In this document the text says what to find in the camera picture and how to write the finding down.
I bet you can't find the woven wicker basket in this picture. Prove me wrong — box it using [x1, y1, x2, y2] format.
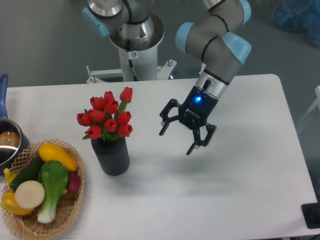
[1, 139, 85, 240]

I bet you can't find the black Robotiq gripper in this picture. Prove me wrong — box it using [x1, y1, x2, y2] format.
[158, 85, 220, 156]

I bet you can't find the black device at table edge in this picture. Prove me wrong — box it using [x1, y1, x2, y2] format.
[301, 203, 320, 229]

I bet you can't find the yellow squash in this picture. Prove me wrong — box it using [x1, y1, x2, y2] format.
[38, 142, 78, 172]

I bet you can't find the green bok choy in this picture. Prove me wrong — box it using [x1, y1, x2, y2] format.
[37, 160, 68, 224]

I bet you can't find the red tulip bouquet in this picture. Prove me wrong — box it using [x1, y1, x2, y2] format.
[76, 86, 133, 143]

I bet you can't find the white round radish slice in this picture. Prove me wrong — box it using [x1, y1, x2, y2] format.
[15, 180, 45, 209]

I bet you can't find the yellow banana tip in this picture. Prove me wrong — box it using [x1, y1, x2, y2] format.
[3, 168, 17, 186]

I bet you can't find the dark grey ribbed vase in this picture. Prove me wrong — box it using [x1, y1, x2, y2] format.
[91, 138, 130, 176]

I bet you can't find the blue handled saucepan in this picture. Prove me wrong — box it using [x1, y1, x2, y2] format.
[0, 73, 30, 176]

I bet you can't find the dark green cucumber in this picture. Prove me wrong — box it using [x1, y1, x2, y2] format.
[10, 155, 45, 191]

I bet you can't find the white frame at right edge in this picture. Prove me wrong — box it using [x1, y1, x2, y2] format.
[298, 85, 320, 126]

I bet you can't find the purple red radish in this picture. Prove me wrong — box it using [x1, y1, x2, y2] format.
[65, 171, 82, 193]

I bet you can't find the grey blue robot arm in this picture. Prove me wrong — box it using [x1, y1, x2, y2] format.
[82, 0, 252, 149]

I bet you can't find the blue plastic bag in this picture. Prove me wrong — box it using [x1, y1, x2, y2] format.
[272, 0, 320, 47]

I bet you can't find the yellow bell pepper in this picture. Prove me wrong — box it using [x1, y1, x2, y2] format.
[0, 190, 34, 216]

